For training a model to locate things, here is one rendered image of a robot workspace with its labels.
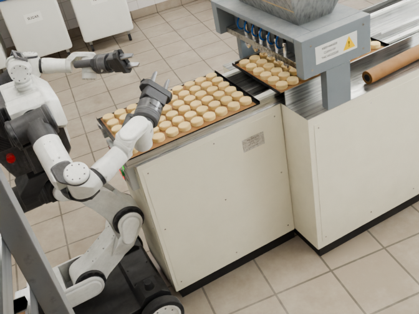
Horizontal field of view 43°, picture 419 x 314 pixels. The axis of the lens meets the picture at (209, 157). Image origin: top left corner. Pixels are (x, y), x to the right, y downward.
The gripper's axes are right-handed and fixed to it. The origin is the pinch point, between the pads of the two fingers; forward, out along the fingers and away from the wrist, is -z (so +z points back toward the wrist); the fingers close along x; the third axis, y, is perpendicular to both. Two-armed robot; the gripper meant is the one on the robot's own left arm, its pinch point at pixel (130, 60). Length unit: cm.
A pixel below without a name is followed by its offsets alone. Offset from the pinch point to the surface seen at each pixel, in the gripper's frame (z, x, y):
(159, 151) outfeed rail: -21.2, -15.6, -38.2
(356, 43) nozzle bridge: -92, -18, 15
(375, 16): -87, -57, 79
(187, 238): -17, -62, -53
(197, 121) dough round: -34.3, -14.8, -24.0
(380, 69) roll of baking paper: -97, -40, 23
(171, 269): -8, -71, -64
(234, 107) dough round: -46, -20, -13
